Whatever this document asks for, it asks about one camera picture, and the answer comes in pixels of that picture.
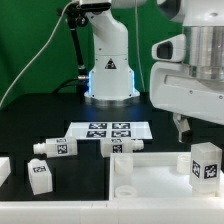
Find black cables on table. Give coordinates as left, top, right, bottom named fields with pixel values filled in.
left=53, top=75, right=90, bottom=94

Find white marker base plate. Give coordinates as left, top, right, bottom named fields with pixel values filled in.
left=65, top=122, right=152, bottom=140

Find white square tabletop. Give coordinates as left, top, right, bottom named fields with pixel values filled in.
left=109, top=152, right=224, bottom=200

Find white front fence bar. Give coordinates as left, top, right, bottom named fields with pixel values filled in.
left=0, top=198, right=224, bottom=224

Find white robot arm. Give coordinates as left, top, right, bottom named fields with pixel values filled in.
left=79, top=0, right=224, bottom=133

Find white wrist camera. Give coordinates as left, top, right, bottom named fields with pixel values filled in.
left=151, top=34, right=186, bottom=63

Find grey cable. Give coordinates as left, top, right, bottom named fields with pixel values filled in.
left=0, top=0, right=81, bottom=108

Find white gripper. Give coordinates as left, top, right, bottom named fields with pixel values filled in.
left=150, top=62, right=224, bottom=143

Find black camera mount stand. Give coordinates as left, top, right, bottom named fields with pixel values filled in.
left=65, top=3, right=88, bottom=76

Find white left fence block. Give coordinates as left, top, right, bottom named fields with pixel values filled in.
left=0, top=157, right=11, bottom=187

